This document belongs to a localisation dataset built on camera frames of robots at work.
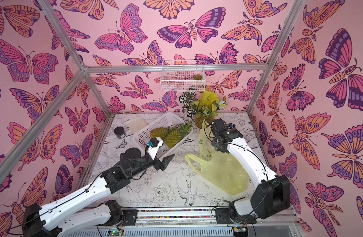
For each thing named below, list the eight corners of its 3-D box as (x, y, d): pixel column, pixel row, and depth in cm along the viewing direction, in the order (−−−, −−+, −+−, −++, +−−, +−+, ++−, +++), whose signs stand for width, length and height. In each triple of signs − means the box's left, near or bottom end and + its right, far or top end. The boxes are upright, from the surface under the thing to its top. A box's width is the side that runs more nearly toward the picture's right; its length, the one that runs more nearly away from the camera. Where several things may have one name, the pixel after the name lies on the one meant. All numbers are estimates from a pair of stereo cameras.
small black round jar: (114, 139, 107) (112, 134, 103) (117, 131, 112) (115, 126, 108) (123, 139, 107) (121, 134, 103) (126, 131, 112) (124, 126, 108)
